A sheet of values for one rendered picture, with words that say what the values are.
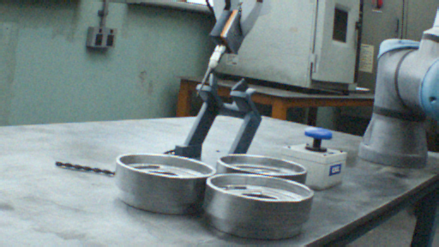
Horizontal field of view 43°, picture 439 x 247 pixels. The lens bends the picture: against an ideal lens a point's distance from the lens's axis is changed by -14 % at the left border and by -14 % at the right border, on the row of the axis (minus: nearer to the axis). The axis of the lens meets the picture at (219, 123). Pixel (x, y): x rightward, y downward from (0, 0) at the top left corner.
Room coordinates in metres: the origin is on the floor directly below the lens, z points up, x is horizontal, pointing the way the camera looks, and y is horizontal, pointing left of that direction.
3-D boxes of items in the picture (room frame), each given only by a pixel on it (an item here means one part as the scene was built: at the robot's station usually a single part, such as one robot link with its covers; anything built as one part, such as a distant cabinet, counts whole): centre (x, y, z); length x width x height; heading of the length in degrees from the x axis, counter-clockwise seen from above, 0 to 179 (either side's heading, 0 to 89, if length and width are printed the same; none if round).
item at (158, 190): (0.63, 0.05, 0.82); 0.10 x 0.10 x 0.04
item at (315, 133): (0.83, -0.13, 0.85); 0.04 x 0.04 x 0.05
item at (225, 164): (0.71, -0.05, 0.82); 0.10 x 0.10 x 0.04
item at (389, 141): (1.10, -0.34, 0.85); 0.15 x 0.15 x 0.10
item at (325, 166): (0.83, -0.14, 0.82); 0.08 x 0.07 x 0.05; 146
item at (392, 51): (1.09, -0.34, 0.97); 0.13 x 0.12 x 0.14; 13
